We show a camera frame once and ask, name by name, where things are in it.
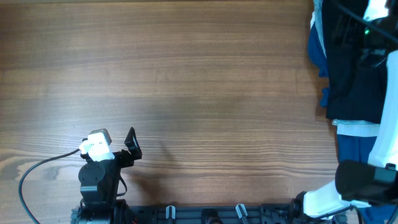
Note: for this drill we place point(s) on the blue garment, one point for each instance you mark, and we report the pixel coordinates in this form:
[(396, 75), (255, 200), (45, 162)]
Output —
[(353, 148)]

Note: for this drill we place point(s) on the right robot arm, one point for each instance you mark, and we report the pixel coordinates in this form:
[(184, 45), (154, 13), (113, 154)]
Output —
[(358, 185)]

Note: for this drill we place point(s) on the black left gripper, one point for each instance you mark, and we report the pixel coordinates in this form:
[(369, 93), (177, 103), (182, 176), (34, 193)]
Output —
[(127, 159)]

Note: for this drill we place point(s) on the light blue denim shorts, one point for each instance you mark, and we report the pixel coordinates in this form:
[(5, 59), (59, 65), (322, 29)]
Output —
[(357, 128)]

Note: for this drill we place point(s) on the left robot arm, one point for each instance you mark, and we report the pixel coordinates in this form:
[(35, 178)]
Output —
[(100, 178)]

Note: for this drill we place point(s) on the black shorts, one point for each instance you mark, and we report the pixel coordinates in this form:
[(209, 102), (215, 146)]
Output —
[(356, 92)]

